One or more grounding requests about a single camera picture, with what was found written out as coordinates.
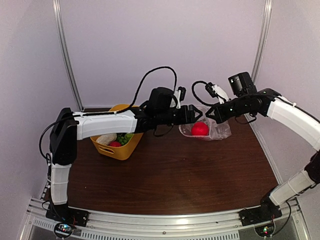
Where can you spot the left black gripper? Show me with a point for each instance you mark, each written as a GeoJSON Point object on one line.
{"type": "Point", "coordinates": [189, 116]}

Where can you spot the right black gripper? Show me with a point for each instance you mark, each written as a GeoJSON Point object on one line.
{"type": "Point", "coordinates": [220, 117]}

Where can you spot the red plush apple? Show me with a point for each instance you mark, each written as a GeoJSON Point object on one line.
{"type": "Point", "coordinates": [200, 129]}

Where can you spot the clear zip top bag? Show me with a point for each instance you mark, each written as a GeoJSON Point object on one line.
{"type": "Point", "coordinates": [216, 131]}

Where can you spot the yellow plastic basket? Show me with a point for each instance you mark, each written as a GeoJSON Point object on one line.
{"type": "Point", "coordinates": [117, 150]}

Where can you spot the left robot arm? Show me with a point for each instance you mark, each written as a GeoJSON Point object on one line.
{"type": "Point", "coordinates": [69, 128]}

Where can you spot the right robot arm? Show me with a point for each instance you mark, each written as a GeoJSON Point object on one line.
{"type": "Point", "coordinates": [269, 103]}

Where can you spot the green plush vegetable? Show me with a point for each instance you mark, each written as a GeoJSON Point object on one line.
{"type": "Point", "coordinates": [124, 138]}

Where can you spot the small red plush fruit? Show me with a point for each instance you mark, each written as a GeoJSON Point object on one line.
{"type": "Point", "coordinates": [115, 144]}

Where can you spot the right circuit board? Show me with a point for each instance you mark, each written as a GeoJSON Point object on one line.
{"type": "Point", "coordinates": [265, 231]}

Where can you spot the circuit board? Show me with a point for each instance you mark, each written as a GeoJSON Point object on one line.
{"type": "Point", "coordinates": [63, 230]}
{"type": "Point", "coordinates": [265, 231]}

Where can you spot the left circuit board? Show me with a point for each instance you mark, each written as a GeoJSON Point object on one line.
{"type": "Point", "coordinates": [63, 230]}

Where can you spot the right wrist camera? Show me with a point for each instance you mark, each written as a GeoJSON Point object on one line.
{"type": "Point", "coordinates": [216, 91]}

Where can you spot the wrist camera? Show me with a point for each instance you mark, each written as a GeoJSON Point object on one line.
{"type": "Point", "coordinates": [216, 91]}
{"type": "Point", "coordinates": [178, 97]}

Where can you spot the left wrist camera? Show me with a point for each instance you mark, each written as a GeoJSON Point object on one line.
{"type": "Point", "coordinates": [178, 97]}

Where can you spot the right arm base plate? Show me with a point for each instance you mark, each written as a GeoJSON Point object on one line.
{"type": "Point", "coordinates": [257, 215]}

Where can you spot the right aluminium frame post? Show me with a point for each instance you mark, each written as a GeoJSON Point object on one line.
{"type": "Point", "coordinates": [264, 31]}

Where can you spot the aluminium frame post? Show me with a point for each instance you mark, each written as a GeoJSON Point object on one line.
{"type": "Point", "coordinates": [65, 53]}
{"type": "Point", "coordinates": [264, 31]}

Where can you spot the front aluminium rail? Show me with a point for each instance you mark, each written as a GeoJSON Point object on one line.
{"type": "Point", "coordinates": [223, 225]}

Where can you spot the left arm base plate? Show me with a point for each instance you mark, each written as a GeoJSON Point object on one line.
{"type": "Point", "coordinates": [65, 214]}

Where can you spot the left aluminium frame post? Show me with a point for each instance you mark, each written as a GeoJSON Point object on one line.
{"type": "Point", "coordinates": [65, 53]}

